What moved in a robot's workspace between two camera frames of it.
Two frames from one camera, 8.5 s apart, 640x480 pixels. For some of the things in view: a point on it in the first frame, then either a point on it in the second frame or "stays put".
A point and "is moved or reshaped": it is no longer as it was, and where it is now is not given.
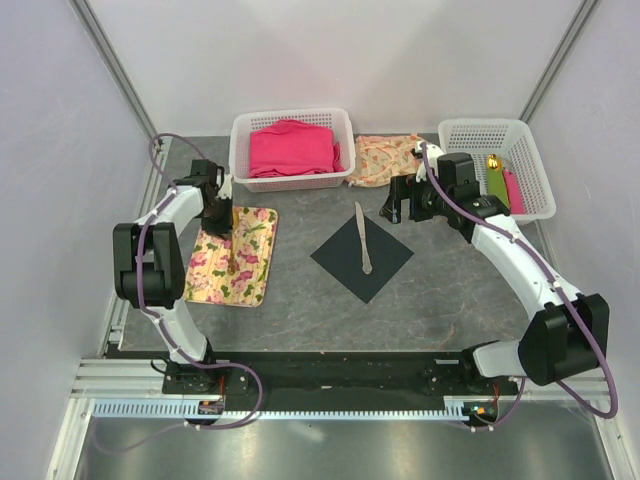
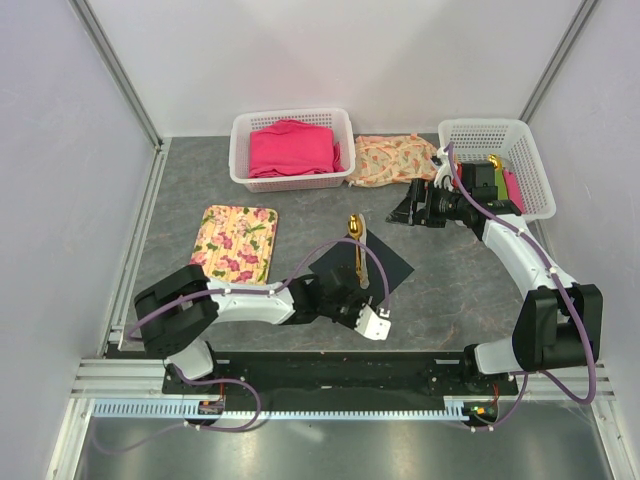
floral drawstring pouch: (380, 157) stays put
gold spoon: (233, 266) -> (355, 229)
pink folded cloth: (294, 148) stays put
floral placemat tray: (254, 240) stays put
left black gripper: (224, 228) -> (359, 301)
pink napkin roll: (513, 193) stays put
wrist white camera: (226, 188) -> (372, 325)
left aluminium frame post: (113, 67) stays put
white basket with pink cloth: (292, 150) stays put
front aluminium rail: (143, 378) stays put
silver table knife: (366, 261) is moved or reshaped
